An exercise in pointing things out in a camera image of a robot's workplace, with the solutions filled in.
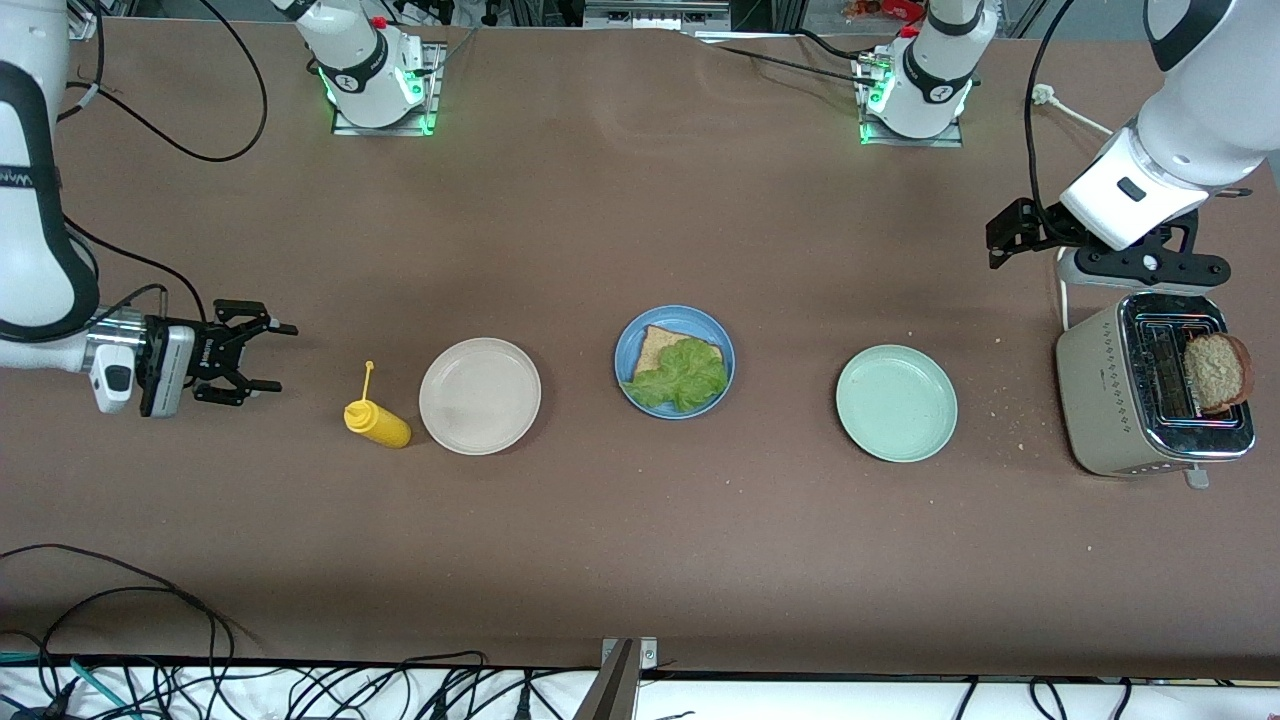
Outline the yellow squeeze bottle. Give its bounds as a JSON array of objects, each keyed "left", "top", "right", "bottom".
[{"left": 343, "top": 360, "right": 413, "bottom": 450}]

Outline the brown bread slice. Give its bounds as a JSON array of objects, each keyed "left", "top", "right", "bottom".
[
  {"left": 636, "top": 324, "right": 726, "bottom": 381},
  {"left": 1183, "top": 331, "right": 1255, "bottom": 416}
]

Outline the green lettuce leaf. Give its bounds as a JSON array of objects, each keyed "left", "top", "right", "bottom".
[{"left": 621, "top": 337, "right": 730, "bottom": 414}]

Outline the blue round plate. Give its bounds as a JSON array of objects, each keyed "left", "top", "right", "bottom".
[{"left": 613, "top": 304, "right": 737, "bottom": 420}]

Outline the mint green round plate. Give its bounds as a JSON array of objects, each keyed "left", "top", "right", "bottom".
[{"left": 835, "top": 344, "right": 959, "bottom": 464}]

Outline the beige round plate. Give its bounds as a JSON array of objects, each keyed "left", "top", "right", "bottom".
[{"left": 418, "top": 337, "right": 543, "bottom": 457}]

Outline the beige chrome toaster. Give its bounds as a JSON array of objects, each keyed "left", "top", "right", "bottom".
[{"left": 1055, "top": 290, "right": 1257, "bottom": 490}]

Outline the red snack bag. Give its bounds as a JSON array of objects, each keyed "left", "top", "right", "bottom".
[{"left": 843, "top": 0, "right": 926, "bottom": 23}]

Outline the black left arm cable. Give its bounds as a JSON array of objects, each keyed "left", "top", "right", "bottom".
[{"left": 1023, "top": 0, "right": 1079, "bottom": 216}]

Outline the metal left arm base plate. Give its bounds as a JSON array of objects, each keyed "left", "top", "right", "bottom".
[{"left": 858, "top": 50, "right": 966, "bottom": 149}]

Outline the white toaster power cable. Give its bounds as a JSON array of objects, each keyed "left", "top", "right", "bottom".
[{"left": 1032, "top": 84, "right": 1114, "bottom": 332}]

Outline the thick black base cable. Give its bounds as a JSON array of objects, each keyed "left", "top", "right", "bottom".
[{"left": 795, "top": 27, "right": 886, "bottom": 66}]

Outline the long black looped cable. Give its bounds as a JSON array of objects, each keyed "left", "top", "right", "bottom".
[{"left": 0, "top": 545, "right": 256, "bottom": 666}]

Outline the thin black base cable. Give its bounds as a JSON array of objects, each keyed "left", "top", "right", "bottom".
[{"left": 700, "top": 38, "right": 881, "bottom": 89}]

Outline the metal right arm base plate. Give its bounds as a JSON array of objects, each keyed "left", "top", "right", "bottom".
[{"left": 330, "top": 42, "right": 446, "bottom": 137}]

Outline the teal cable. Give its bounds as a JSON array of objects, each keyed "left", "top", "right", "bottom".
[{"left": 0, "top": 650, "right": 136, "bottom": 720}]

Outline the aluminium frame profile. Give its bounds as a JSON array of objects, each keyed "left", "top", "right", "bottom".
[{"left": 583, "top": 0, "right": 733, "bottom": 31}]

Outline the metal mount bracket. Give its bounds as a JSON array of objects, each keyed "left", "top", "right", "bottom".
[{"left": 573, "top": 637, "right": 661, "bottom": 720}]

